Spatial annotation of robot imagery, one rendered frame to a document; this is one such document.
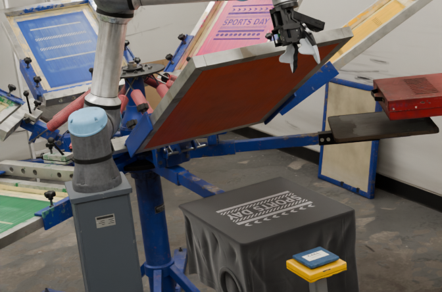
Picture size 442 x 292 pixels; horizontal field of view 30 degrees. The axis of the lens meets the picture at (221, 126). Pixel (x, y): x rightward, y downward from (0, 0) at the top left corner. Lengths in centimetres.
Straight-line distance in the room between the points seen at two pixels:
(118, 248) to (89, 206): 17
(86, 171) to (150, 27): 497
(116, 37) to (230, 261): 82
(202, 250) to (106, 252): 50
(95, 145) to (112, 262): 37
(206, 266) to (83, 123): 80
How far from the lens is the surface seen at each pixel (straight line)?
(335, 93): 590
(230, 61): 252
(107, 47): 255
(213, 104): 289
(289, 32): 243
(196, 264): 308
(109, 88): 259
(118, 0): 239
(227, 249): 274
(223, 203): 300
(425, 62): 518
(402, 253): 481
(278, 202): 295
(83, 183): 252
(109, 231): 254
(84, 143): 248
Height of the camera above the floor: 198
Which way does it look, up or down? 15 degrees down
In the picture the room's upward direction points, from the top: 6 degrees counter-clockwise
